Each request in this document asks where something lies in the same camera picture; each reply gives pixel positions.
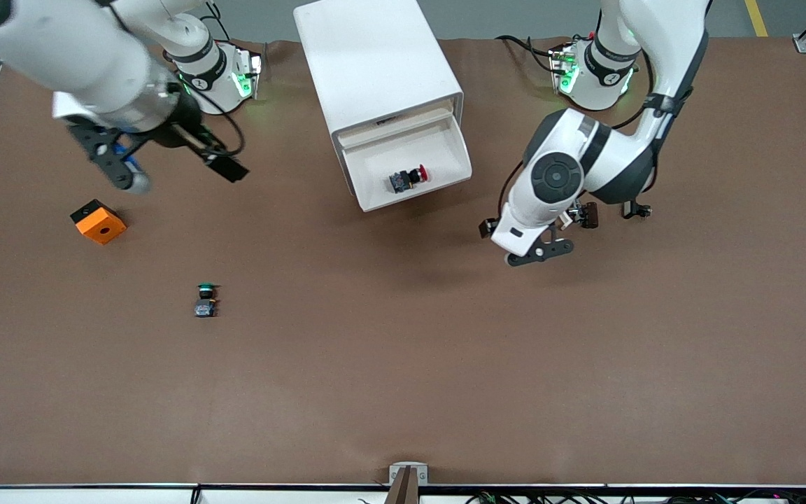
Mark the dark brown small component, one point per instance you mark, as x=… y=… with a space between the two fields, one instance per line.
x=590 y=215

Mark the black small component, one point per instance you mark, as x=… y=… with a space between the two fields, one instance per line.
x=632 y=208

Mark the red push button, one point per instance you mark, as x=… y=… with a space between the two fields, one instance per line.
x=406 y=179

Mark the grey metal table bracket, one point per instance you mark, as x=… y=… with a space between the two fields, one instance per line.
x=396 y=470

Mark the orange and black button box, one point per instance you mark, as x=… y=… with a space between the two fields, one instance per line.
x=99 y=224

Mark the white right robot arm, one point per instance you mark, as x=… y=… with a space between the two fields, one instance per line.
x=81 y=56

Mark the white table edge rail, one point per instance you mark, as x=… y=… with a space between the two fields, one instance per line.
x=95 y=495

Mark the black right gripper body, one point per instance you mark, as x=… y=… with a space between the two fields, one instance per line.
x=184 y=128

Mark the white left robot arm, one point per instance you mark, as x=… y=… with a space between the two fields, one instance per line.
x=662 y=42

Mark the green push button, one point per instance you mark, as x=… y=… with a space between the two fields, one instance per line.
x=205 y=301

